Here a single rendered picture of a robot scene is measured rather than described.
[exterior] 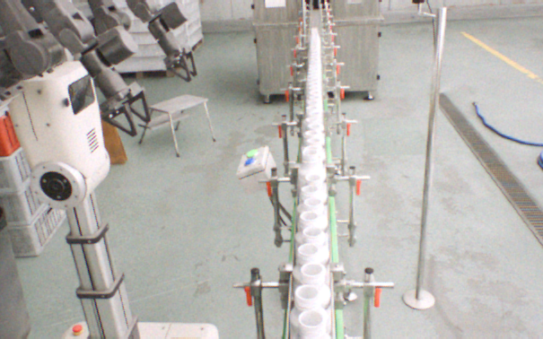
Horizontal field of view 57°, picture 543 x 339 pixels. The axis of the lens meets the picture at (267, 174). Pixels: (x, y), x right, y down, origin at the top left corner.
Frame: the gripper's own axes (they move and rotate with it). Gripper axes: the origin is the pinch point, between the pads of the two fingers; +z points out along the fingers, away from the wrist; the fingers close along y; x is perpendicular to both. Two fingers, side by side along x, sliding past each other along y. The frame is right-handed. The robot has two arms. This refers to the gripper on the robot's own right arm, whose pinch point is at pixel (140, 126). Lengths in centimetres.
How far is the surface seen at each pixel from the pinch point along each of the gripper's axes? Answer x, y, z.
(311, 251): -31, -34, 30
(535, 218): -95, 177, 190
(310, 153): -32.1, 1.2, 25.8
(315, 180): -31.9, -7.8, 28.8
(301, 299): -31, -48, 29
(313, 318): -32, -51, 31
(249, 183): -11.2, 11.2, 29.1
